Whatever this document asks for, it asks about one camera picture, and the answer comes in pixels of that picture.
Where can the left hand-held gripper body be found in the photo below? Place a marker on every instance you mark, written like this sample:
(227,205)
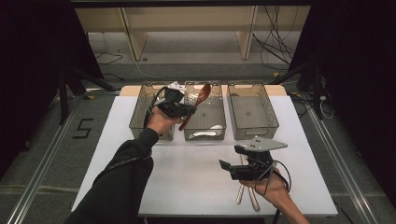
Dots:
(171,102)

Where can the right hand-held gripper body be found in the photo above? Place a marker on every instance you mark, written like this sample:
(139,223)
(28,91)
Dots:
(264,144)

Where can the brown spoon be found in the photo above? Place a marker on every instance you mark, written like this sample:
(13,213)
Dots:
(204,91)

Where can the white ceramic spoon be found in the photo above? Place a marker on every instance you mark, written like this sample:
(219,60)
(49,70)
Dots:
(202,133)

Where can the smoky clear plastic bin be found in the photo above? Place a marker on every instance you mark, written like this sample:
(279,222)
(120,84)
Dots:
(214,109)
(252,112)
(140,109)

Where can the person's left hand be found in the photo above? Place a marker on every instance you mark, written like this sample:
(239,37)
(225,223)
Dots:
(160,123)

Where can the person's right hand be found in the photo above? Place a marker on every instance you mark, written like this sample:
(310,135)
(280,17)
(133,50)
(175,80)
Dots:
(275,189)

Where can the black metal stand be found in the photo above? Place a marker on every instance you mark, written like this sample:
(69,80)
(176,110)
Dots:
(317,93)
(63,99)

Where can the light wooden desk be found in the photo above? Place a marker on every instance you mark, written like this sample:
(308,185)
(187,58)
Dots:
(186,18)

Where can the black curtain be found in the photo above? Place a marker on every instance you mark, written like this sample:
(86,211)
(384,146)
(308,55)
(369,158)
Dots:
(31,77)
(358,77)

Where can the aluminium floor rail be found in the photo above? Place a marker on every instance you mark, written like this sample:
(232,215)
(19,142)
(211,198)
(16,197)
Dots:
(342,168)
(40,174)

